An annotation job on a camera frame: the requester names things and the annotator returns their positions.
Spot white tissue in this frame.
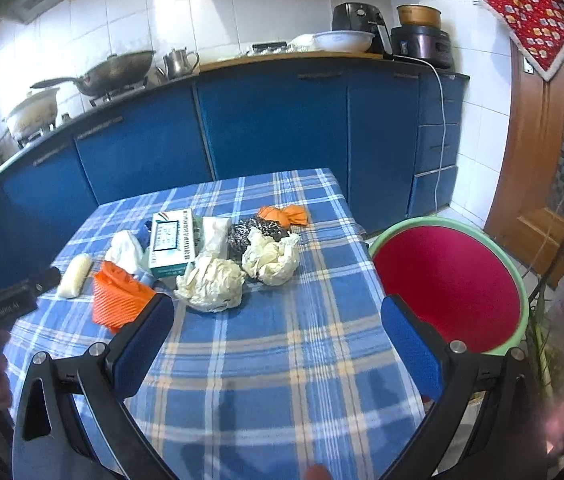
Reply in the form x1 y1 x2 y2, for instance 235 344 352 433
104 231 143 274

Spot white green medicine box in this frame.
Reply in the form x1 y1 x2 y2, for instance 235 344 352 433
148 208 196 278

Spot cream paper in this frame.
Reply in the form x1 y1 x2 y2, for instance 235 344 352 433
241 228 300 286
174 254 245 313

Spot orange plastic bag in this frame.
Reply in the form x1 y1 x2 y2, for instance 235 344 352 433
257 205 308 230

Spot blue kitchen cabinets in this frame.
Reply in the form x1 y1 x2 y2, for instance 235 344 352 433
0 58 468 287

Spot cream foam roll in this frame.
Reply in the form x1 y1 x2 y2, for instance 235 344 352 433
56 254 92 299

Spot green onions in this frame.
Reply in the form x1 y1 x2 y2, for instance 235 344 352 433
528 285 561 408

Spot red bin green rim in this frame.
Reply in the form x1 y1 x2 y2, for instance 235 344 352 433
370 216 529 356

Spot blue plaid tablecloth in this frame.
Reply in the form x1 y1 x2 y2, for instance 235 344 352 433
3 167 426 480

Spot white cooking pot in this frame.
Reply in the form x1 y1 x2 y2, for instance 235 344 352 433
4 87 58 141

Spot gas stove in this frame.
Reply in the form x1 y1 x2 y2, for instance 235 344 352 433
11 78 150 150

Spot wooden door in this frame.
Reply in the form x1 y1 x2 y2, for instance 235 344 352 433
485 54 564 285

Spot black patterned crumpled bag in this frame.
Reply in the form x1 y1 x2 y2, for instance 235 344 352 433
226 216 291 261

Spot dark wok pan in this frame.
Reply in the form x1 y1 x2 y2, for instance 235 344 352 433
30 50 155 98

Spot steel kettle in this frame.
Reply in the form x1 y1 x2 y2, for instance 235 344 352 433
156 48 200 80

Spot dark rice cooker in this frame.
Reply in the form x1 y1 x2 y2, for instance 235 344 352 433
390 25 453 68

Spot white bowl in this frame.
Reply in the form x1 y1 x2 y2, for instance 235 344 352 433
314 30 374 53

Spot brown inner pot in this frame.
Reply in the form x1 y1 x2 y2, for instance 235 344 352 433
397 4 442 29

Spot red patterned cloth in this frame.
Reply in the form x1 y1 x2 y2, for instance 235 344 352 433
480 0 564 81

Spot black air fryer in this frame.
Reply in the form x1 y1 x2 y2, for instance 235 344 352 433
332 2 392 58

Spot white power cable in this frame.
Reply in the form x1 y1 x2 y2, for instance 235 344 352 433
391 53 449 216

